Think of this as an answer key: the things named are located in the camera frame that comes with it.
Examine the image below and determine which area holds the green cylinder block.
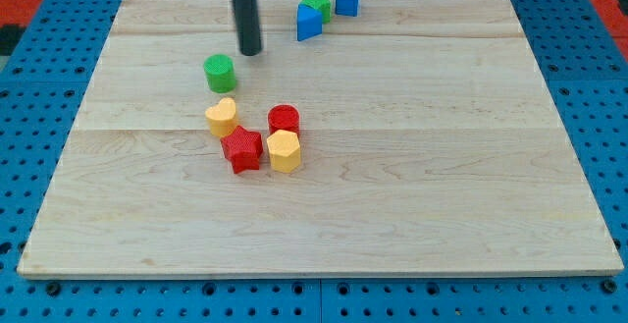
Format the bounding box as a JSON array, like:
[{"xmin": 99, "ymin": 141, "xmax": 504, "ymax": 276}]
[{"xmin": 203, "ymin": 54, "xmax": 236, "ymax": 93}]

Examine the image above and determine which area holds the yellow heart block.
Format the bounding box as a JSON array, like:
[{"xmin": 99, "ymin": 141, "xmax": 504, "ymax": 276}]
[{"xmin": 205, "ymin": 97, "xmax": 238, "ymax": 137}]

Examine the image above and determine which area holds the yellow hexagon block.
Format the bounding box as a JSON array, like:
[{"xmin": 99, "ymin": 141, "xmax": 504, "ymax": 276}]
[{"xmin": 267, "ymin": 130, "xmax": 301, "ymax": 173}]

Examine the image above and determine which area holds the red cylinder block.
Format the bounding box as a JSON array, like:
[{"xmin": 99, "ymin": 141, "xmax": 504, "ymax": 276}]
[{"xmin": 267, "ymin": 104, "xmax": 300, "ymax": 135}]

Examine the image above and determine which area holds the red star block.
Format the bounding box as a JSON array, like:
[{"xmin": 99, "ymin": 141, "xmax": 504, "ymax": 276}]
[{"xmin": 221, "ymin": 126, "xmax": 263, "ymax": 174}]

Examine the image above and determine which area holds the light wooden board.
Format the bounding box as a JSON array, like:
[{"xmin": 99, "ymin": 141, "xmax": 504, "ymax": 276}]
[{"xmin": 18, "ymin": 0, "xmax": 624, "ymax": 280}]

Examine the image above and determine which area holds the blue triangular block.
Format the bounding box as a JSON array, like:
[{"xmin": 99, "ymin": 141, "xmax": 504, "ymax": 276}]
[{"xmin": 296, "ymin": 4, "xmax": 323, "ymax": 41}]

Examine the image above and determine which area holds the green star block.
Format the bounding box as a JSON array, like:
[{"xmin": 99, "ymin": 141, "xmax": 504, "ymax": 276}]
[{"xmin": 300, "ymin": 0, "xmax": 332, "ymax": 24}]

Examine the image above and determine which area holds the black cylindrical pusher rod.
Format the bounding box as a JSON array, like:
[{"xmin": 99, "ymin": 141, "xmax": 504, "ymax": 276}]
[{"xmin": 232, "ymin": 0, "xmax": 262, "ymax": 56}]

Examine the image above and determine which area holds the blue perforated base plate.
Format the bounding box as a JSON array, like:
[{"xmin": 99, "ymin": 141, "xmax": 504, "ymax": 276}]
[{"xmin": 1, "ymin": 0, "xmax": 627, "ymax": 322}]

